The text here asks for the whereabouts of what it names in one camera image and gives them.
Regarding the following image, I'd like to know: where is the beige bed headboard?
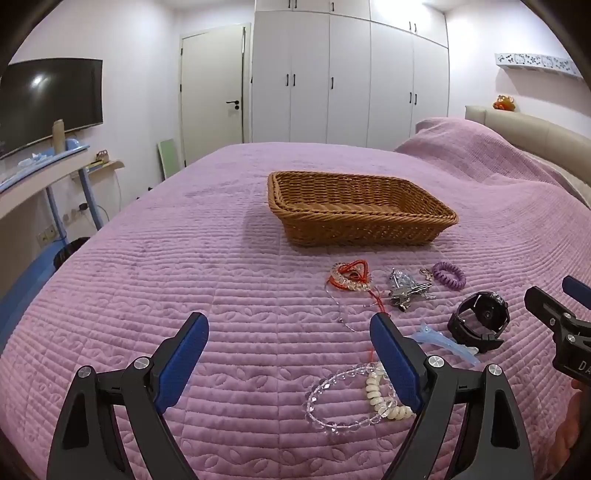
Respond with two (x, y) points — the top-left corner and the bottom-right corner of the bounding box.
(465, 105), (591, 208)

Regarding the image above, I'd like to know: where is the brown wicker basket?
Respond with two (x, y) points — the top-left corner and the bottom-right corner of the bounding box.
(267, 171), (459, 247)

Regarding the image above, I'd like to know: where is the green board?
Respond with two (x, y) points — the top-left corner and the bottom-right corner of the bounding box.
(158, 138), (179, 182)

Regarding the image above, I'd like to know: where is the light blue hair clip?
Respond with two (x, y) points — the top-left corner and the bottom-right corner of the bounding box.
(410, 323), (481, 367)

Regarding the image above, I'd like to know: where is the purple spiral hair tie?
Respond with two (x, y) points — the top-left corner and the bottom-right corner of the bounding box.
(432, 261), (465, 291)

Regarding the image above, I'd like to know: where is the blue floor mat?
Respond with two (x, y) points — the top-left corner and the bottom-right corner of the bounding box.
(0, 240), (70, 354)

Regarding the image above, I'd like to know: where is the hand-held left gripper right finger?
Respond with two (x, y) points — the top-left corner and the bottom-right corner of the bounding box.
(369, 313), (536, 480)

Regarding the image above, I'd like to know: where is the silver metal keychain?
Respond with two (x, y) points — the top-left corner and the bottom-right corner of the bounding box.
(388, 267), (437, 311)

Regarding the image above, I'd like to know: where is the clear crystal bead bracelet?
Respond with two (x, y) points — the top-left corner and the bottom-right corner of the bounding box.
(304, 362), (400, 432)

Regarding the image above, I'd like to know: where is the white wardrobe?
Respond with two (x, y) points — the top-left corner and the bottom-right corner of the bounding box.
(252, 0), (450, 149)

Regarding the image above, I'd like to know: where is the thin clear necklace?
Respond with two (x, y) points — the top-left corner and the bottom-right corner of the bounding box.
(323, 277), (393, 334)

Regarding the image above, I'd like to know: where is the cream spiral hair tie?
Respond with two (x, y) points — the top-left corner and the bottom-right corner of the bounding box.
(365, 373), (415, 422)

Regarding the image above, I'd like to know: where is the wooden shelf board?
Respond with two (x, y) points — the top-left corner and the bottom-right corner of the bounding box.
(87, 159), (125, 174)

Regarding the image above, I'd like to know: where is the white blue desk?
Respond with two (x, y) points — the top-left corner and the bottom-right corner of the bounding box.
(0, 142), (107, 245)

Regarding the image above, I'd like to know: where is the red string crystal bracelet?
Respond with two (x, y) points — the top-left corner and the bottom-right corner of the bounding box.
(329, 261), (386, 370)

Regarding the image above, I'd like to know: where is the black television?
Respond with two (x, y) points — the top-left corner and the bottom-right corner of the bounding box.
(0, 58), (103, 160)

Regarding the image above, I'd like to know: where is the white door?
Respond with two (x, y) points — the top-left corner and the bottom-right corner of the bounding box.
(178, 25), (246, 168)

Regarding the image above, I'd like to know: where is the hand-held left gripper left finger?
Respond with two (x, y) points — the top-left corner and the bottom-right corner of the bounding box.
(46, 312), (209, 480)

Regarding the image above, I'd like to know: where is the white patterned wall shelf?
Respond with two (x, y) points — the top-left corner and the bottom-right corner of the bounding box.
(495, 52), (581, 80)

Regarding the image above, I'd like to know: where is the black wrist watch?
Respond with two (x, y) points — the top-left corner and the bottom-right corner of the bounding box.
(448, 292), (511, 354)

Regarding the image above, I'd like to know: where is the purple quilted blanket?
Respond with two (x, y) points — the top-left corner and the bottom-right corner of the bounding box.
(0, 116), (591, 480)

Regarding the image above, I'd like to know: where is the person's right hand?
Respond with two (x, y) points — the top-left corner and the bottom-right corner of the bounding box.
(556, 378), (591, 467)

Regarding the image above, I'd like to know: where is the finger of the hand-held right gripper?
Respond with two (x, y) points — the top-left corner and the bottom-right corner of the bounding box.
(525, 286), (578, 342)
(562, 275), (591, 308)

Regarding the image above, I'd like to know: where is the black trash bin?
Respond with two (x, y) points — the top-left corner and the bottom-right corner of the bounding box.
(53, 237), (89, 269)

